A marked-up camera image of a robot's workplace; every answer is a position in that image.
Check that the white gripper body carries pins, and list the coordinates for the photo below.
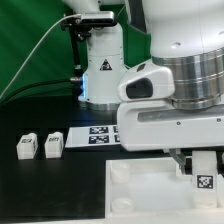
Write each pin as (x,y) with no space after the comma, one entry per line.
(149,125)

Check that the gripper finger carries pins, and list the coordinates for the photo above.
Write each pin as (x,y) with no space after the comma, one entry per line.
(179,157)

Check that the white square tabletop tray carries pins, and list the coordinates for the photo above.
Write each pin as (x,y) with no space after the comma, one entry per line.
(153,191)

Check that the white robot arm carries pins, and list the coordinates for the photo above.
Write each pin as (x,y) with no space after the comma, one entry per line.
(173,101)

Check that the white sheet with markers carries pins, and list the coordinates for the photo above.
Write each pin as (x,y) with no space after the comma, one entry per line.
(89,136)

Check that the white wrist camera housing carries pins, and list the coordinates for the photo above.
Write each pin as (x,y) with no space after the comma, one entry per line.
(146,81)

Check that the black camera stand pole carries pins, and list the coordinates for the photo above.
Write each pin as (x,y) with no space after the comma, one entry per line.
(78,33)

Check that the grey camera on stand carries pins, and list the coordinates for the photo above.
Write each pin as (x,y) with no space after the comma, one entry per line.
(98,17)

